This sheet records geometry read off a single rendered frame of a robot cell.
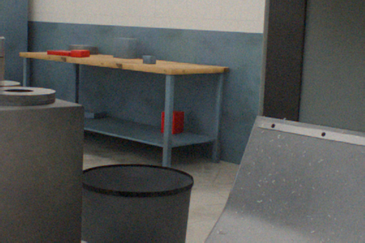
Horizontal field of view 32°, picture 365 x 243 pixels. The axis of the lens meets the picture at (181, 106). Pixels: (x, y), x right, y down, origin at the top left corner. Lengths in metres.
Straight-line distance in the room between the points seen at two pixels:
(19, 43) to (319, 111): 7.20
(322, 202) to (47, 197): 0.35
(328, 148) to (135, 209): 1.61
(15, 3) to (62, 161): 7.20
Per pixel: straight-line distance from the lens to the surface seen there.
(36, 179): 0.78
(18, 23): 7.99
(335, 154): 0.88
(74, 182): 0.81
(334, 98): 0.90
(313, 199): 0.87
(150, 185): 2.86
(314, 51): 0.91
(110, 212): 2.46
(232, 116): 5.89
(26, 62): 6.89
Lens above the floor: 1.26
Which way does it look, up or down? 7 degrees down
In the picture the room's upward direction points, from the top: 3 degrees clockwise
